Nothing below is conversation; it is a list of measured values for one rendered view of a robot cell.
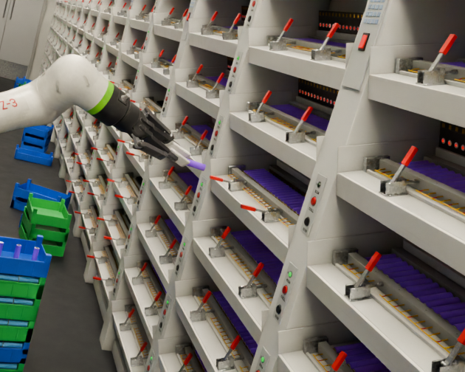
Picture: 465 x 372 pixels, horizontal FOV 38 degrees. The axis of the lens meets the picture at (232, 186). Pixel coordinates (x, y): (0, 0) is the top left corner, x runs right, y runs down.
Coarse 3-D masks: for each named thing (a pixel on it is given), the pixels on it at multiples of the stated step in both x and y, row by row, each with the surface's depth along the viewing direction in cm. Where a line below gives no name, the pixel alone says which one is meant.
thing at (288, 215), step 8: (232, 168) 195; (232, 176) 192; (240, 176) 188; (248, 176) 186; (248, 184) 182; (256, 184) 179; (256, 192) 176; (264, 192) 172; (256, 200) 171; (264, 200) 170; (272, 200) 165; (272, 208) 163; (280, 208) 160; (288, 208) 159; (288, 216) 155; (296, 216) 153
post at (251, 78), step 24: (264, 0) 188; (288, 0) 190; (312, 0) 192; (264, 24) 190; (312, 24) 194; (240, 48) 196; (240, 72) 192; (264, 72) 193; (216, 120) 202; (240, 144) 197; (192, 216) 205; (216, 216) 201; (192, 240) 200; (192, 264) 202; (168, 288) 212; (168, 312) 207; (168, 336) 206
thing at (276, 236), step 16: (224, 160) 197; (240, 160) 198; (256, 160) 200; (272, 160) 201; (224, 176) 196; (304, 176) 180; (224, 192) 184; (240, 192) 181; (240, 208) 172; (256, 208) 167; (256, 224) 160; (272, 224) 156; (272, 240) 150; (288, 240) 141
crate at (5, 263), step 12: (0, 240) 238; (12, 240) 240; (24, 240) 242; (36, 240) 243; (12, 252) 241; (24, 252) 243; (0, 264) 221; (12, 264) 222; (24, 264) 224; (36, 264) 226; (48, 264) 227; (36, 276) 227
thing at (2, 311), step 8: (0, 304) 225; (8, 304) 226; (16, 304) 227; (32, 304) 231; (0, 312) 225; (8, 312) 227; (16, 312) 228; (24, 312) 229; (32, 312) 230; (32, 320) 231
